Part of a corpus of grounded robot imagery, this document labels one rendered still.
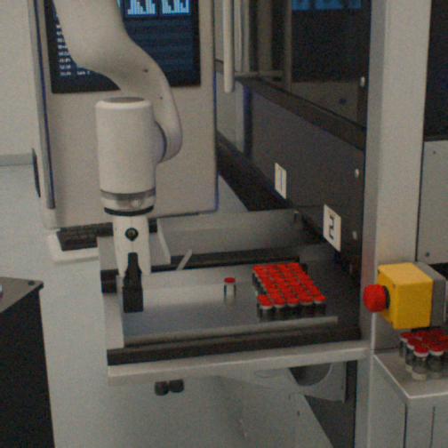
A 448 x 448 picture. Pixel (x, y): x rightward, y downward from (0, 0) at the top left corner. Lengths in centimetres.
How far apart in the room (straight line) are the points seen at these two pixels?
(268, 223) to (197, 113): 45
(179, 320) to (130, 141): 35
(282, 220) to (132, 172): 75
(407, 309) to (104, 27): 57
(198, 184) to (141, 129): 103
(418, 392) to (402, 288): 15
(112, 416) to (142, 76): 174
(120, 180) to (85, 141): 93
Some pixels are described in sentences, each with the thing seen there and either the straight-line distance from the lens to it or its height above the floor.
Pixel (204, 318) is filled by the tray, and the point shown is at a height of 88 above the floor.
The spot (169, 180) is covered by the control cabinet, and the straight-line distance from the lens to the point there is 206.
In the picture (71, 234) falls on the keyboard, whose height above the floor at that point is 83.
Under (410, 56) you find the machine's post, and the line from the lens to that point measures 106.
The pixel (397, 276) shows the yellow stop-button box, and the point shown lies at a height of 103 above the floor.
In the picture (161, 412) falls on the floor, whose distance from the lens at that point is 269.
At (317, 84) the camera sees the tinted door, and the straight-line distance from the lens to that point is 135.
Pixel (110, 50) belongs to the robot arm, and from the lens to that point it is 107.
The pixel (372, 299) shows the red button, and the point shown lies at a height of 100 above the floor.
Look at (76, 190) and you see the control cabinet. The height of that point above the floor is 91.
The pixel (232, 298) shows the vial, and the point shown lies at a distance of 130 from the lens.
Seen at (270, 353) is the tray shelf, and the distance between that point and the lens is 115.
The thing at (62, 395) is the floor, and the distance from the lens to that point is 285.
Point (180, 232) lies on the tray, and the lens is 170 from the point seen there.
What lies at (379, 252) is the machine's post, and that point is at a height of 104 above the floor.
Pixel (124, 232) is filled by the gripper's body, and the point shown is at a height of 108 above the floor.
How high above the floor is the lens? 141
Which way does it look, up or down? 17 degrees down
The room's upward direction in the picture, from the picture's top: 1 degrees counter-clockwise
